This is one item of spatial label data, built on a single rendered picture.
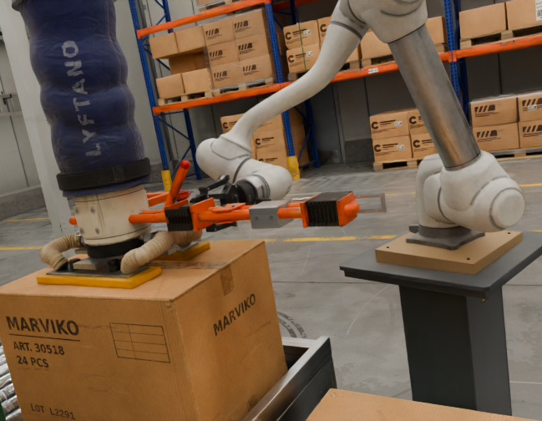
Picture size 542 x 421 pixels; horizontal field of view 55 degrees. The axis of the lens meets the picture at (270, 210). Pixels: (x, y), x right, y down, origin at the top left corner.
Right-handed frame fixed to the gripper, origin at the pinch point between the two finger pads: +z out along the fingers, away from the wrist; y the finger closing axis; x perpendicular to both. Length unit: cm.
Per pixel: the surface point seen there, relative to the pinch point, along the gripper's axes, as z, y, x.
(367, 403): -17, 53, -29
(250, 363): -4.7, 39.2, -4.5
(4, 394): 9, 54, 83
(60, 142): 11.1, -20.7, 26.2
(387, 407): -16, 53, -34
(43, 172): -159, 0, 275
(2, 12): -158, -117, 277
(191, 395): 17.8, 34.4, -5.4
